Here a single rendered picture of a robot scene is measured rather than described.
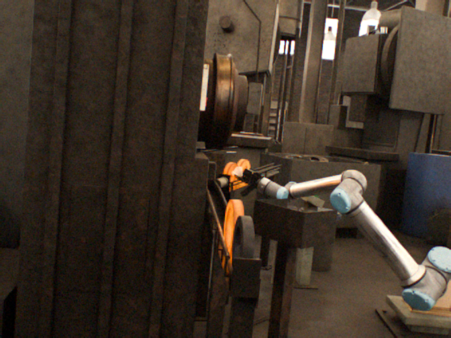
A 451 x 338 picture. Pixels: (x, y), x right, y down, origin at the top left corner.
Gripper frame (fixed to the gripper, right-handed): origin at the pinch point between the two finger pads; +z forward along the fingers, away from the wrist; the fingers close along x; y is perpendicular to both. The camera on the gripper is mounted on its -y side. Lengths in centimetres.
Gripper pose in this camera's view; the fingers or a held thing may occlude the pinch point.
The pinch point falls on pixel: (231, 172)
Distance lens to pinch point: 297.4
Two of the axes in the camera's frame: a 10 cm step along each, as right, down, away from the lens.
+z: -8.1, -4.2, 4.0
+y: 3.6, -9.0, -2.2
